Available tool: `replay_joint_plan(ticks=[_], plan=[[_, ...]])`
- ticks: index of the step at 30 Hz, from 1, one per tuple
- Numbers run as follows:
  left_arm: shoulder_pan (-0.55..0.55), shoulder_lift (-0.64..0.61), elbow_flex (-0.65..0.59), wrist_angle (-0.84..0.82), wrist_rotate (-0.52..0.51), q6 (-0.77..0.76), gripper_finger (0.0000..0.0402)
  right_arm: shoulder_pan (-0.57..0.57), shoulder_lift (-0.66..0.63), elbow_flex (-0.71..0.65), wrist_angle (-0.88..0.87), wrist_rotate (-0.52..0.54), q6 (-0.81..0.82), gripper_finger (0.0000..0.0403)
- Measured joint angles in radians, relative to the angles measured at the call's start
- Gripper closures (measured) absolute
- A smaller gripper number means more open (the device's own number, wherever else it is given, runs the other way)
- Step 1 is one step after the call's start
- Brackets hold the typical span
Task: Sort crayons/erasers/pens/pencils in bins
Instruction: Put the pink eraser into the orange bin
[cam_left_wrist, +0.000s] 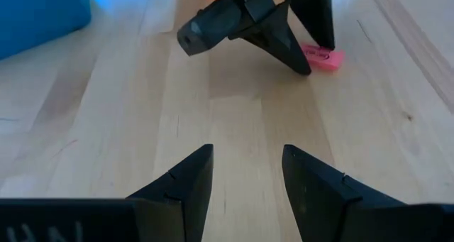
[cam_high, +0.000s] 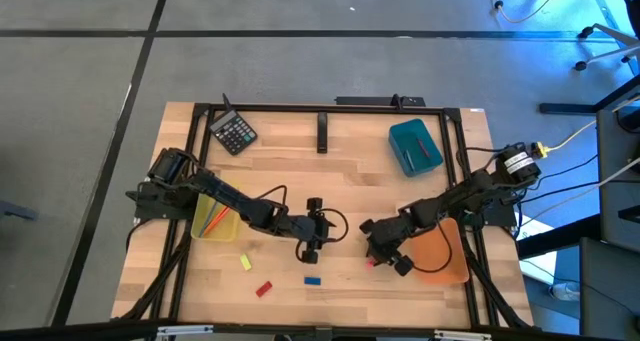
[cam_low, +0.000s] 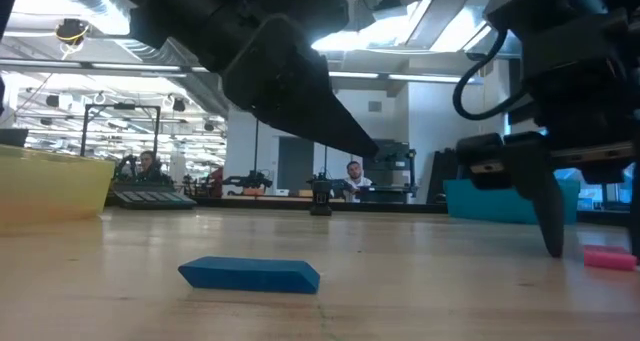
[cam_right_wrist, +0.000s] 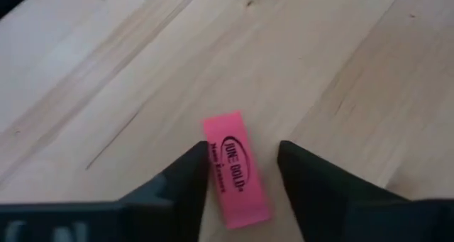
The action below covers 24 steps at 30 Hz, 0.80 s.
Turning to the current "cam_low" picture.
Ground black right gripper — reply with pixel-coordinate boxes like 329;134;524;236
457;0;640;260

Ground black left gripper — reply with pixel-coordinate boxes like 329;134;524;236
127;0;380;159

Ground pink eraser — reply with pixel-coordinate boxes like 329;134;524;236
582;244;639;273

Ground blue eraser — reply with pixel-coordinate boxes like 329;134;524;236
177;255;322;296

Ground grey door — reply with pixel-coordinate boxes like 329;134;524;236
277;136;315;192

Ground person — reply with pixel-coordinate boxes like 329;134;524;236
342;160;374;203
134;149;164;185

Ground teal plastic bin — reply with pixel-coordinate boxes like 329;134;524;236
443;178;581;226

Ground red background object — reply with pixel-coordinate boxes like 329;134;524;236
207;166;225;197

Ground black cabinet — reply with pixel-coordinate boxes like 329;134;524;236
362;139;417;205

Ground long ceiling light strip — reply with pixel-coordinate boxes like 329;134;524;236
0;58;484;85

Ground black leaning panels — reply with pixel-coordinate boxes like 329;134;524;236
430;148;459;203

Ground black ceiling sensor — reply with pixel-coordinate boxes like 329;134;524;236
54;18;91;47

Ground yellow translucent plastic bin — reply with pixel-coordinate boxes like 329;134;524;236
0;144;117;225

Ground black station frame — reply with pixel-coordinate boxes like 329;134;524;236
79;102;163;160
253;118;330;182

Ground black camera post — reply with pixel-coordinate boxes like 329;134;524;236
308;173;334;217

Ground black metal table frame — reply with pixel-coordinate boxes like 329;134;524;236
102;194;640;228

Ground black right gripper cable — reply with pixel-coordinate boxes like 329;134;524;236
452;28;534;122

